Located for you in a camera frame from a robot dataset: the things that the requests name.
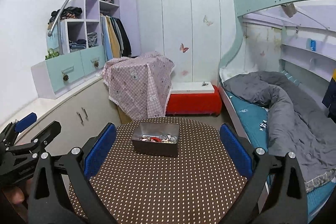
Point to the cream butterfly sticker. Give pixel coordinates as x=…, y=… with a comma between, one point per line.
x=208, y=20

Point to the teal bed sheet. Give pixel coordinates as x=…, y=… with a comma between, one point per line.
x=249, y=116

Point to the beige cabinet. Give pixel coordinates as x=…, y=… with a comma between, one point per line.
x=65, y=113

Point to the folded grey clothes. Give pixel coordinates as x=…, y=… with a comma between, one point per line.
x=92, y=39

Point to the white wardrobe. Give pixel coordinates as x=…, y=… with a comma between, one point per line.
x=176, y=24

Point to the cardboard box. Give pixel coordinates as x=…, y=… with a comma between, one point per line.
x=123, y=115

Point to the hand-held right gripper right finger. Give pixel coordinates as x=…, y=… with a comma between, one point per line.
x=235, y=150

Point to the pink bear print cloth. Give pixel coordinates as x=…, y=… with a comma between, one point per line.
x=136, y=82

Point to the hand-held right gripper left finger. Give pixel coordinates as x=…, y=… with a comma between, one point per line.
x=101, y=150

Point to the grey duvet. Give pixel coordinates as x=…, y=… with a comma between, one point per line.
x=288, y=113

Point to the white board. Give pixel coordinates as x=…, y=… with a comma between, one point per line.
x=189, y=88

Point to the pile of small jewelry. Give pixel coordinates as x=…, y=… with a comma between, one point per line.
x=168, y=139

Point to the pine cone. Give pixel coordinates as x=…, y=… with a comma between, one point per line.
x=65, y=77
x=96, y=64

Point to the small hanging pouch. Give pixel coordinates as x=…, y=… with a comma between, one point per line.
x=288, y=9

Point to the lilac shelf unit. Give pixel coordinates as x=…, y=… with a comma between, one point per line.
x=92, y=6

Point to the person's left hand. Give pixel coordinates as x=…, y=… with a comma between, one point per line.
x=14, y=196

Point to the grey jewelry box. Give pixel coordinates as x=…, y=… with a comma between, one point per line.
x=155, y=150

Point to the yellow hanging garment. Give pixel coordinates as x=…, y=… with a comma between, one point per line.
x=113, y=40

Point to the navy and yellow jacket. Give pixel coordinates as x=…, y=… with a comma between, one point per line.
x=332, y=98

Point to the folded jeans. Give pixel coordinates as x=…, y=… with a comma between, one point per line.
x=77, y=45

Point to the lilac bed shelf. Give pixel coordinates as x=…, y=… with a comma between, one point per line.
x=296, y=56

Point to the pile of dark clothes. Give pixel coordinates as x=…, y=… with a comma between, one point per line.
x=68, y=12

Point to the red butterfly sticker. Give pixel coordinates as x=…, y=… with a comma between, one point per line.
x=183, y=48

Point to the small metal clip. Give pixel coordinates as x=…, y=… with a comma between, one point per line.
x=205, y=83

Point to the teal drawer unit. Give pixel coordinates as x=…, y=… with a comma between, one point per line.
x=71, y=66

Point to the light blue hanging garment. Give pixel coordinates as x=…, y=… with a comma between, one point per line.
x=105, y=40

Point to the black hanging jacket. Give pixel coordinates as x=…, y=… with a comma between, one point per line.
x=126, y=40

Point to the red ottoman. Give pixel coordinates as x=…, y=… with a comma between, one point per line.
x=194, y=103

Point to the blue card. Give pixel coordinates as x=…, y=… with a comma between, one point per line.
x=313, y=44

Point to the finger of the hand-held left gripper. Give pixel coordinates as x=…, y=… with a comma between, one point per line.
x=51, y=129
x=25, y=120

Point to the brown polka dot tablecloth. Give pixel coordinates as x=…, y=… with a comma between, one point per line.
x=162, y=182

